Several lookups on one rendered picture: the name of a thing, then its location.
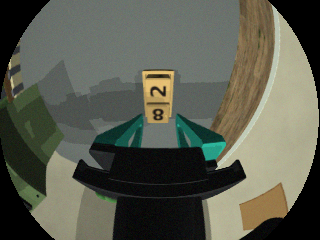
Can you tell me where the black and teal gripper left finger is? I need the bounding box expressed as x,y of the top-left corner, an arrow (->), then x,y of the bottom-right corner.
93,114 -> 144,147

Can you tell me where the tan wooden number cube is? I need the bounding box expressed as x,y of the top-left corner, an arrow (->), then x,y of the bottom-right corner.
146,102 -> 170,123
145,74 -> 171,102

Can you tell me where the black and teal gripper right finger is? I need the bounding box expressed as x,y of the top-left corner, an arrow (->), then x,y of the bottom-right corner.
175,114 -> 226,161

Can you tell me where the tan wooden tray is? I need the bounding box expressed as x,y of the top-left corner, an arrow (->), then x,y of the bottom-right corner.
142,69 -> 174,117

